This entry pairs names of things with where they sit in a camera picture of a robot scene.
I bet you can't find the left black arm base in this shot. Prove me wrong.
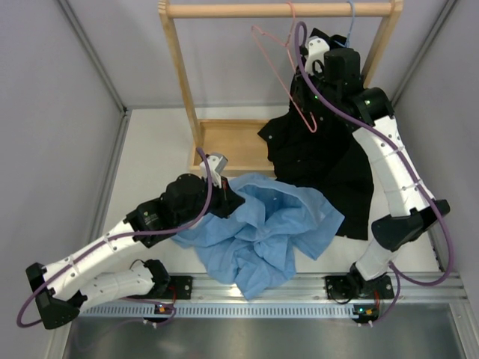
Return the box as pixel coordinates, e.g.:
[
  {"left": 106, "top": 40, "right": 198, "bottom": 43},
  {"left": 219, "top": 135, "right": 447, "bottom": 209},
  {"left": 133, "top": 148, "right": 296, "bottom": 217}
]
[{"left": 162, "top": 275, "right": 193, "bottom": 300}]

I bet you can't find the aluminium frame rail left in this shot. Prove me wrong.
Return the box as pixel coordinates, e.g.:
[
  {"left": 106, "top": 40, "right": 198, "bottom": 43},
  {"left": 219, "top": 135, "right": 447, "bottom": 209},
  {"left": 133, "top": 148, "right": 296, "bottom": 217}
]
[{"left": 55, "top": 0, "right": 131, "bottom": 244}]

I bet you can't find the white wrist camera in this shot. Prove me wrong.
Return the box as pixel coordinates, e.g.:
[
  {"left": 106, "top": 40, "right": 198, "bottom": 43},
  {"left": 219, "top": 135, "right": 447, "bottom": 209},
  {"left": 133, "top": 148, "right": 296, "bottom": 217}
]
[
  {"left": 305, "top": 36, "right": 330, "bottom": 75},
  {"left": 200, "top": 153, "right": 228, "bottom": 188}
]

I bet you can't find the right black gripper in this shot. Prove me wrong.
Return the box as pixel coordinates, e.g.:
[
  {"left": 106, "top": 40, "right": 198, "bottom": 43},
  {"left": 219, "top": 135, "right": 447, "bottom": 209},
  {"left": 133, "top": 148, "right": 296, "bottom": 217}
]
[{"left": 293, "top": 64, "right": 341, "bottom": 114}]

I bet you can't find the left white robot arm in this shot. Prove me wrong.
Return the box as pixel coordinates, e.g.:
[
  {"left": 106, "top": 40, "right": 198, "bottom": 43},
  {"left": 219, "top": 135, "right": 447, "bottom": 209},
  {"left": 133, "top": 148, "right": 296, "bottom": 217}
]
[{"left": 25, "top": 174, "right": 245, "bottom": 330}]

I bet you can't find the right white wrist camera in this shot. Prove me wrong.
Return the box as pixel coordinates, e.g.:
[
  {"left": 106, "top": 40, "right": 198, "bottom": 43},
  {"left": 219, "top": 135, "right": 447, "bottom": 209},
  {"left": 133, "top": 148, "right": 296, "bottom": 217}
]
[{"left": 305, "top": 36, "right": 330, "bottom": 75}]

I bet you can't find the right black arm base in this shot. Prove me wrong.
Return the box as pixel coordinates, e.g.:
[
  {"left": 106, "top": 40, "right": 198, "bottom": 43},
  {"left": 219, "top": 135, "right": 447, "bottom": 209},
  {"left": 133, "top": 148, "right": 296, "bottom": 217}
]
[{"left": 325, "top": 274, "right": 355, "bottom": 304}]

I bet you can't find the light blue shirt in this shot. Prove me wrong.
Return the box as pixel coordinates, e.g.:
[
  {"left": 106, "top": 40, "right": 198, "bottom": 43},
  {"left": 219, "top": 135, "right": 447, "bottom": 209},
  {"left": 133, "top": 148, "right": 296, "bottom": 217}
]
[{"left": 173, "top": 173, "right": 344, "bottom": 283}]

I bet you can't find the grey slotted cable duct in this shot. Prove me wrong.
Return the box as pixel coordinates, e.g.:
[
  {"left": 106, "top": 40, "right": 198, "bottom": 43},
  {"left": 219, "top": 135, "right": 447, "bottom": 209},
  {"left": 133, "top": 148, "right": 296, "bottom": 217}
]
[{"left": 81, "top": 301, "right": 364, "bottom": 319}]

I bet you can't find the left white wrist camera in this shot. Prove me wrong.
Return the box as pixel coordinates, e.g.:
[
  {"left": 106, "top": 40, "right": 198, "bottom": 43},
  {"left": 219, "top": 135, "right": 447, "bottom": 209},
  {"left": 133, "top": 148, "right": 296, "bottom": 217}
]
[{"left": 200, "top": 153, "right": 228, "bottom": 188}]

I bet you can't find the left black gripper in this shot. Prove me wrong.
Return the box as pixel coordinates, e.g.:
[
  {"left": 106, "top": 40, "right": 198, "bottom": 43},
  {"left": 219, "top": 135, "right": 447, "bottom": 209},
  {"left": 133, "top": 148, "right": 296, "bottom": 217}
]
[{"left": 176, "top": 173, "right": 245, "bottom": 226}]

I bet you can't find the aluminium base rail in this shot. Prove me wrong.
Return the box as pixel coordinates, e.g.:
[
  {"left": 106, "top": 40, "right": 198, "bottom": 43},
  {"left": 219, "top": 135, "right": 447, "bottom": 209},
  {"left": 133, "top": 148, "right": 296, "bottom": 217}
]
[{"left": 149, "top": 272, "right": 467, "bottom": 300}]

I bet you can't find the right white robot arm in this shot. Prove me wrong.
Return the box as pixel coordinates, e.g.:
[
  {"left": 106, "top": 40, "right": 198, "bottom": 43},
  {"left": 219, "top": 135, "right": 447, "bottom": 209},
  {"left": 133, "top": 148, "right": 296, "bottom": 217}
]
[{"left": 295, "top": 39, "right": 451, "bottom": 298}]

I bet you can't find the pink wire hanger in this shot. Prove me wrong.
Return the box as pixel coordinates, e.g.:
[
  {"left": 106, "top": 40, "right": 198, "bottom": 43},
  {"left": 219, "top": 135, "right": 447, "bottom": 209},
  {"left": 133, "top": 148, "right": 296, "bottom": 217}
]
[{"left": 251, "top": 1, "right": 317, "bottom": 134}]

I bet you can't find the black shirt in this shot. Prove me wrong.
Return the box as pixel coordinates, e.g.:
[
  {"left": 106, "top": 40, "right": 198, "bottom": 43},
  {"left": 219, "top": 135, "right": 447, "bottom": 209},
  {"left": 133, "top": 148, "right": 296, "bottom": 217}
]
[{"left": 257, "top": 27, "right": 375, "bottom": 240}]

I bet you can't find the wooden clothes rack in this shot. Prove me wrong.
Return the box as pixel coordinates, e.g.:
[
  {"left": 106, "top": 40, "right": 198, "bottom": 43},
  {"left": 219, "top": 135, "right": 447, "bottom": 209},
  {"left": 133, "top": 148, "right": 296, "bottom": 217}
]
[{"left": 157, "top": 0, "right": 405, "bottom": 178}]

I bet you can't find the blue wire hanger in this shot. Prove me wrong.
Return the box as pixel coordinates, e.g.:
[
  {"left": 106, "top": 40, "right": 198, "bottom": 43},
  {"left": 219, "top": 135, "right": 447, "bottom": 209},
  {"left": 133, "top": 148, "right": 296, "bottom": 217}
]
[{"left": 332, "top": 0, "right": 356, "bottom": 48}]

